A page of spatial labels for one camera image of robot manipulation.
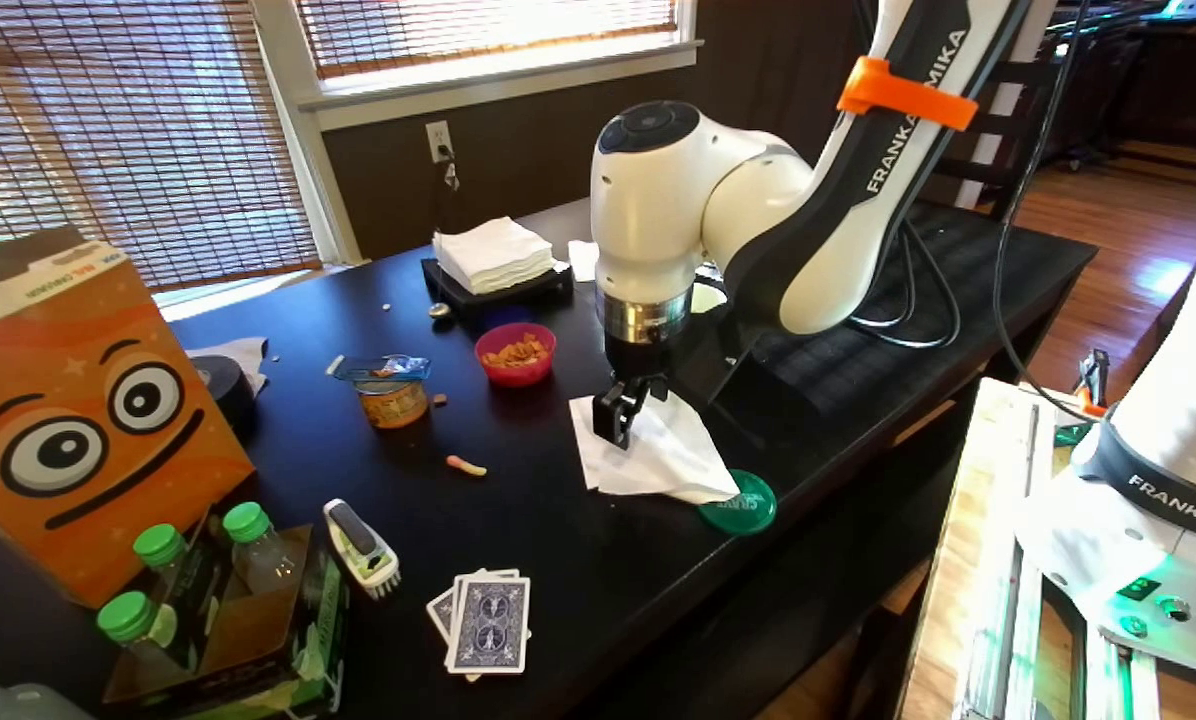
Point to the small cup of orange snack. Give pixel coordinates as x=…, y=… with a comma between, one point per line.
x=394, y=406

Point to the small metal cap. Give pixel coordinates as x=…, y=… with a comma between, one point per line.
x=443, y=315

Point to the small black clamp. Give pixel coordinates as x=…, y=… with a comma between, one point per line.
x=1091, y=380

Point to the white wall outlet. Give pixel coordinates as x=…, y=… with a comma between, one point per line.
x=438, y=143

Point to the crumpled white paper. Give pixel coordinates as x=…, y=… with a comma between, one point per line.
x=240, y=354

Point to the black tray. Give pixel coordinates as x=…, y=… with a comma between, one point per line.
x=543, y=290

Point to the dark background desk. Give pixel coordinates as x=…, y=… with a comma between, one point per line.
x=1158, y=66

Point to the green bottle pack packaging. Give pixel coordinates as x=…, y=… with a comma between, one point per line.
x=319, y=640

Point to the black round tape roll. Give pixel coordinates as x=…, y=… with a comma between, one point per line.
x=230, y=395

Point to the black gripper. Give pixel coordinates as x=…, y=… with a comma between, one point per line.
x=640, y=365

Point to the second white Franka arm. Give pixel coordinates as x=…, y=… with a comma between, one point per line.
x=1158, y=442

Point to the red bowl of chips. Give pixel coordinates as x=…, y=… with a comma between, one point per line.
x=519, y=354

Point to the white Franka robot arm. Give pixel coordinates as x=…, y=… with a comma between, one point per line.
x=663, y=201

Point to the large brown window blinds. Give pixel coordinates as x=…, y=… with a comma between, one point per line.
x=117, y=135

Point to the light wood robot stand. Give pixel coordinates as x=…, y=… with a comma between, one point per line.
x=968, y=561

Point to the deck of blue playing cards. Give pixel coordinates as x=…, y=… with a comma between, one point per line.
x=491, y=626

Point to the black ladder shelf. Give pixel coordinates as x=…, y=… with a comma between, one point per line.
x=1020, y=135

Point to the small tan crumb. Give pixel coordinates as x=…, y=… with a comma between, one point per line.
x=438, y=399

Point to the brown window blinds above outlet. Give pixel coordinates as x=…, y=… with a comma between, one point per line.
x=491, y=24

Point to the green plastic lid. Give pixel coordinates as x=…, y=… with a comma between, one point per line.
x=755, y=512

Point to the orange cheese puff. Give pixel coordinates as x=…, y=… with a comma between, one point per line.
x=467, y=465

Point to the orange cereal box with face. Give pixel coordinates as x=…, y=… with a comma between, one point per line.
x=88, y=413

